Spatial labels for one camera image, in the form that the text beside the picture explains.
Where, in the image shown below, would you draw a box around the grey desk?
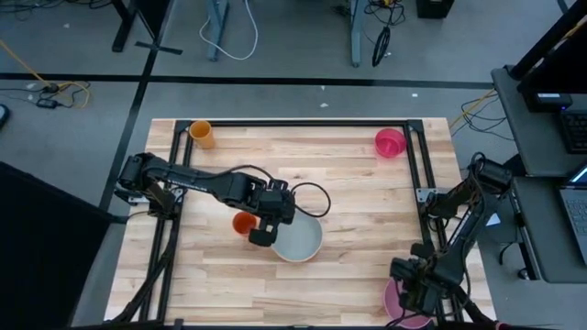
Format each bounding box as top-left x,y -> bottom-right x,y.
490,65 -> 587,179
510,175 -> 587,284

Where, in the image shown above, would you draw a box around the pink cup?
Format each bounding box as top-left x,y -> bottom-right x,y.
373,127 -> 408,160

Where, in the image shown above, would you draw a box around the grey desk leg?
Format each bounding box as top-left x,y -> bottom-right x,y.
205,0 -> 231,63
349,0 -> 369,69

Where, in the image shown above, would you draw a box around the black floor cables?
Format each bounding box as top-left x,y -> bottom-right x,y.
460,93 -> 515,142

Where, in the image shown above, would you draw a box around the grey laptop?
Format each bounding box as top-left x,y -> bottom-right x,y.
558,160 -> 587,268

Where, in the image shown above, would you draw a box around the pink plastic bowl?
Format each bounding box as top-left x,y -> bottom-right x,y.
382,277 -> 435,330

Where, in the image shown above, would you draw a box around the red-orange plastic cup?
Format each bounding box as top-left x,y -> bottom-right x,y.
231,211 -> 259,237

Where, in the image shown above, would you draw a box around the grey plastic bowl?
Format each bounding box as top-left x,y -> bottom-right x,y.
271,211 -> 325,264

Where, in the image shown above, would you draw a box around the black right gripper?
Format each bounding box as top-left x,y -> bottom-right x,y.
389,255 -> 444,318

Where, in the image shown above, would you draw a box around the yellow floor cable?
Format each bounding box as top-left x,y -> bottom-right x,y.
0,38 -> 92,110
448,88 -> 500,130

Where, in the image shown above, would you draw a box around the black coiled cable bundle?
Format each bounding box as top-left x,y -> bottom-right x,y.
371,25 -> 393,69

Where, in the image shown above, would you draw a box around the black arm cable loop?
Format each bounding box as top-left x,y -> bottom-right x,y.
287,181 -> 333,219

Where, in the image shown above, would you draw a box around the tangled black cables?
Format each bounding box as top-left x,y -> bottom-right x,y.
363,0 -> 408,28

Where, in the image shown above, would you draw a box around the silver mounting bracket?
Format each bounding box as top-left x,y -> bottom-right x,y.
415,186 -> 437,204

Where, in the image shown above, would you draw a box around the black monitor stand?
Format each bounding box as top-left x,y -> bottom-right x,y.
507,0 -> 587,96

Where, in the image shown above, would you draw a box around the black keyboard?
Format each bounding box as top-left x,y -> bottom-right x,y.
559,108 -> 587,156

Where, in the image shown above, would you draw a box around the yellow-orange plastic cup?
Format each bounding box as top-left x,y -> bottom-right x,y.
188,119 -> 217,150

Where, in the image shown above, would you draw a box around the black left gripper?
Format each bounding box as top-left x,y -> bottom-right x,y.
249,180 -> 297,248

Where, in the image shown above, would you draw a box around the black aluminium table frame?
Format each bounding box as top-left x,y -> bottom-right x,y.
107,117 -> 499,330

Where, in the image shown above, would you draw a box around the black electronics box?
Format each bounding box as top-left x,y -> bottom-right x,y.
521,90 -> 575,115

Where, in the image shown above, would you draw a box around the black stand legs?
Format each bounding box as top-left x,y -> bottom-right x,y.
111,0 -> 183,57

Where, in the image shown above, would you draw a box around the white floor cable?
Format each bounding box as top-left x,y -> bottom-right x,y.
197,0 -> 260,62

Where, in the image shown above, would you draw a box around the black screen panel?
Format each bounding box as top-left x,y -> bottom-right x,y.
0,159 -> 116,330

